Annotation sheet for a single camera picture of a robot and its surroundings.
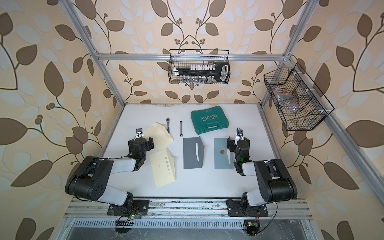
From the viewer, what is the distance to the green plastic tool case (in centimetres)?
105

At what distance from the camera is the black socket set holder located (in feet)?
2.74

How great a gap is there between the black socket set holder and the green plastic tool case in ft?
0.94
